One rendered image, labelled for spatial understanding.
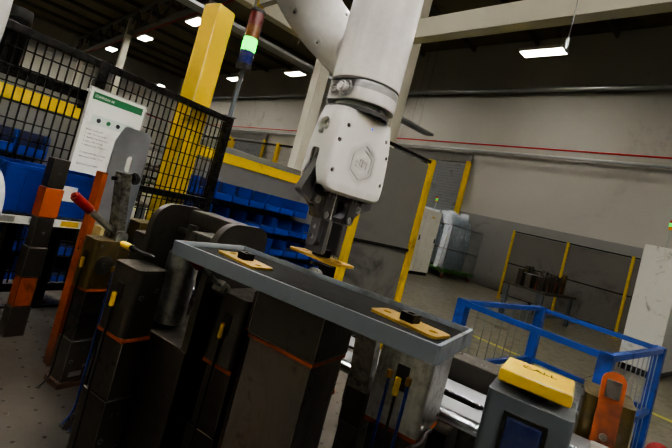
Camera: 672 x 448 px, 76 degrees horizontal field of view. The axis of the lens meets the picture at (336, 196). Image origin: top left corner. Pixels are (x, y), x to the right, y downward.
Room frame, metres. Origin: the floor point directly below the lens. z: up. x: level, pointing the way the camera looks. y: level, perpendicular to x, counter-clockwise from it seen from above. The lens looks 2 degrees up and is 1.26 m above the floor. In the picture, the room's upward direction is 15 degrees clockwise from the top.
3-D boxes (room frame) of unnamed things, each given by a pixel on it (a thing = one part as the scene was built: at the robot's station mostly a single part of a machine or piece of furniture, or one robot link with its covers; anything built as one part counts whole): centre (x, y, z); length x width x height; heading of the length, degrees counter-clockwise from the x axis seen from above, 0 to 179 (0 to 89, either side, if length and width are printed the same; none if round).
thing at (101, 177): (1.10, 0.59, 0.95); 0.03 x 0.01 x 0.50; 59
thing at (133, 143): (1.33, 0.64, 1.17); 0.12 x 0.01 x 0.34; 149
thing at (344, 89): (0.52, 0.00, 1.39); 0.09 x 0.08 x 0.03; 133
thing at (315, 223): (0.51, 0.02, 1.24); 0.03 x 0.03 x 0.07; 43
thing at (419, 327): (0.47, -0.11, 1.17); 0.08 x 0.04 x 0.01; 47
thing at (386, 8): (0.53, 0.00, 1.48); 0.09 x 0.08 x 0.13; 12
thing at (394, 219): (4.06, -0.53, 1.00); 1.04 x 0.14 x 2.00; 133
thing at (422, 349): (0.54, 0.00, 1.16); 0.37 x 0.14 x 0.02; 59
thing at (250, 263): (0.59, 0.10, 1.17); 0.08 x 0.04 x 0.01; 46
